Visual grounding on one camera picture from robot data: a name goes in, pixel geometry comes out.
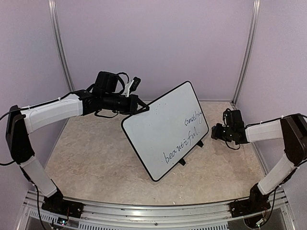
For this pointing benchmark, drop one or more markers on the white whiteboard black frame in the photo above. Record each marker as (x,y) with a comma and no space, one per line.
(161,137)

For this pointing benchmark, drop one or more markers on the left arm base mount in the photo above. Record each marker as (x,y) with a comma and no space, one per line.
(64,207)

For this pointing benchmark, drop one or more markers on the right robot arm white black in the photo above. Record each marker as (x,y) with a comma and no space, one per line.
(292,129)

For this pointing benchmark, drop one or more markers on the aluminium frame post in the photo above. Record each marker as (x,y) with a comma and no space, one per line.
(248,51)
(59,44)

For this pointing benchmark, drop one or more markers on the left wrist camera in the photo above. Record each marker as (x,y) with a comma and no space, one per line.
(131,86)

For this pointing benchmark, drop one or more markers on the left aluminium frame post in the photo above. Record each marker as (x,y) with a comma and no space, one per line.
(59,44)

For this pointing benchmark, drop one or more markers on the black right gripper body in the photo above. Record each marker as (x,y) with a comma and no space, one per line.
(219,134)

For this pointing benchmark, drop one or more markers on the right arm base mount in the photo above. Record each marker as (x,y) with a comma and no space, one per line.
(249,204)

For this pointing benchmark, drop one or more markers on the right aluminium frame post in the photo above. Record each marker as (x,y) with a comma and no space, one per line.
(248,51)

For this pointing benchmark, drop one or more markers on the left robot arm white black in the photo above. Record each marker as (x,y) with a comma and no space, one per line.
(109,92)

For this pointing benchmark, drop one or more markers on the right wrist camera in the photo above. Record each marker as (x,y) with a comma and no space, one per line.
(227,117)

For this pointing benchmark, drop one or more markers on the aluminium front rail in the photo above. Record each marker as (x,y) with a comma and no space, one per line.
(107,216)

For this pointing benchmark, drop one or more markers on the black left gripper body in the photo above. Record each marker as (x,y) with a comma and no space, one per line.
(132,98)

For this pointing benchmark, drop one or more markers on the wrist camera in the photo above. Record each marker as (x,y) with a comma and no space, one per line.
(131,86)
(227,117)

